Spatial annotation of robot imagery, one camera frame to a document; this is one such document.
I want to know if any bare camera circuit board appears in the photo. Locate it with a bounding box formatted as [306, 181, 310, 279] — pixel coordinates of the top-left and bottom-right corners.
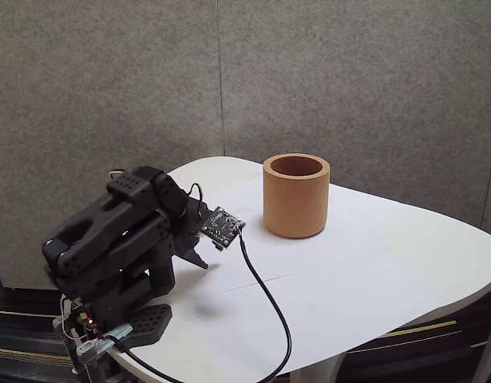
[200, 206, 247, 252]

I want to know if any black camera cable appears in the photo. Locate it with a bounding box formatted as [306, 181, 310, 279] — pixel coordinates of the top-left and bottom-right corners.
[103, 231, 293, 383]

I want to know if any grey metal table clamp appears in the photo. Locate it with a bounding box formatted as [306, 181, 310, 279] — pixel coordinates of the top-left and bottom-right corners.
[52, 305, 134, 383]

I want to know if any white table leg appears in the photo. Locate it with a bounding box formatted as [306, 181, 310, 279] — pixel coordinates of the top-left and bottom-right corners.
[288, 350, 346, 383]
[472, 318, 491, 383]

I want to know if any brown cork pen holder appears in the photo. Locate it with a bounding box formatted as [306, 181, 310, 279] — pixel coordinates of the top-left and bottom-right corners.
[263, 152, 331, 239]

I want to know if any controller board with red light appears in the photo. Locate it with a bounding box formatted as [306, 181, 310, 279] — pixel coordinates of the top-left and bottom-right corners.
[71, 302, 98, 332]

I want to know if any thin servo wire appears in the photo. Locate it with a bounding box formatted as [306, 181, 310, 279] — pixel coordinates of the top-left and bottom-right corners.
[188, 182, 206, 208]

